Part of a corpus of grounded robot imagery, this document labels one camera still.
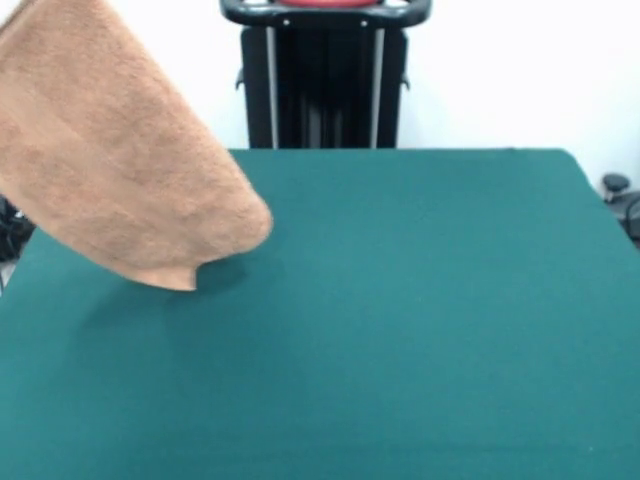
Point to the peach terry towel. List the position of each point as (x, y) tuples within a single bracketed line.
[(110, 150)]

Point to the red robot base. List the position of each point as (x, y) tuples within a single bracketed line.
[(325, 2)]

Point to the dark green table cloth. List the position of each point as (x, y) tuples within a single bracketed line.
[(400, 325)]

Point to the black office chair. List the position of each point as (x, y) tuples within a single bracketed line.
[(616, 182)]

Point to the black bag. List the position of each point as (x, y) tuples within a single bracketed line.
[(12, 230)]

